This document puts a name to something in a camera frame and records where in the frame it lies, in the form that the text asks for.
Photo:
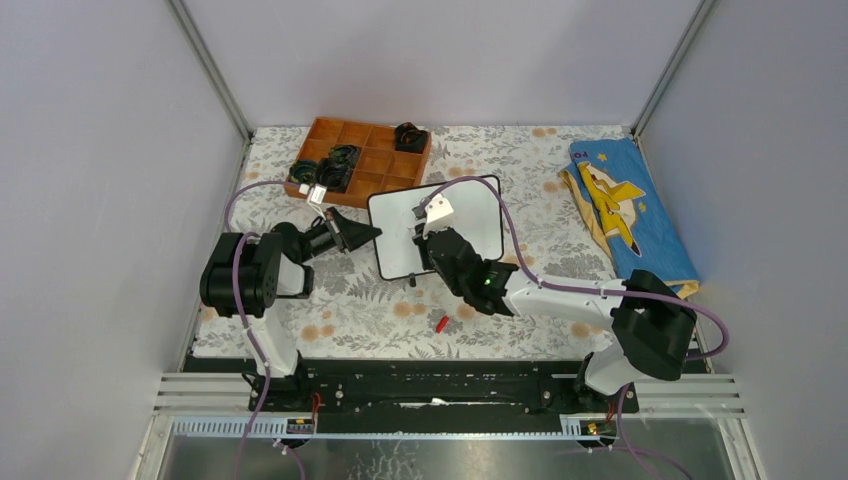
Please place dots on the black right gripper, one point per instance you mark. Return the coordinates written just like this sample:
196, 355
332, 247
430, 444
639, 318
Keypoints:
421, 242

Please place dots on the black tape roll left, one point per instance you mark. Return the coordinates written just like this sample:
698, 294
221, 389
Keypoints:
303, 172

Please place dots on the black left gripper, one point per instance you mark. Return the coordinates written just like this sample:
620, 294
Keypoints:
345, 234

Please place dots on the small black-framed whiteboard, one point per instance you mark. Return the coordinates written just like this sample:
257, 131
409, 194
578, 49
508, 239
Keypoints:
476, 217

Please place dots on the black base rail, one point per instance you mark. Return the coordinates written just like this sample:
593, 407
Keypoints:
404, 398

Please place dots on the black tape roll lower middle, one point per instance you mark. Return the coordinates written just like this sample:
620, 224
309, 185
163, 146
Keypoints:
335, 176

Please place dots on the left aluminium frame post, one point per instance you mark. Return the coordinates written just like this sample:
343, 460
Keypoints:
186, 23

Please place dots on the right aluminium frame post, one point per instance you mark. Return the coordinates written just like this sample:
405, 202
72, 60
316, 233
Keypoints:
695, 25

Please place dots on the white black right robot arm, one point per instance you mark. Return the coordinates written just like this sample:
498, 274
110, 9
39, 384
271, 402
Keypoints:
651, 325

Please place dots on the blue yellow cartoon cloth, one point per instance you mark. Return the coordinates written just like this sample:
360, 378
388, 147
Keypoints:
617, 199

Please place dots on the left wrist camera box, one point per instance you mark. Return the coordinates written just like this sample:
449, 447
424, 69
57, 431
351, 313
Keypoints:
314, 196

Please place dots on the black tape roll top right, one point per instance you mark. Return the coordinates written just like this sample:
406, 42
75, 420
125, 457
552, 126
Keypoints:
410, 139

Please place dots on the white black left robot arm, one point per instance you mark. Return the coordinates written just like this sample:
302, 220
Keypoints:
248, 272

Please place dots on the orange compartment tray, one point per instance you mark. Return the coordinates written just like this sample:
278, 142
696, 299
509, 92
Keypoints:
380, 167

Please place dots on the aluminium frame post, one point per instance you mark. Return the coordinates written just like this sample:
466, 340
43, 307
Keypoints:
695, 25
186, 23

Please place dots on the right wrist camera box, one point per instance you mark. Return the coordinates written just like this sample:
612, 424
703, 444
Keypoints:
436, 212

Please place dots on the red marker cap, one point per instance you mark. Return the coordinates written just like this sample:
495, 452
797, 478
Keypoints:
442, 324

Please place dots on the black tape roll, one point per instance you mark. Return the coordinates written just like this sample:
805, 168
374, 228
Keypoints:
303, 172
345, 155
410, 139
335, 176

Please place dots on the black tape roll upper middle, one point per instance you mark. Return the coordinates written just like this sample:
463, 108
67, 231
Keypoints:
345, 155

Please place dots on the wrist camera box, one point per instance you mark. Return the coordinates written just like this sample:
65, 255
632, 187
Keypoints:
314, 196
436, 212

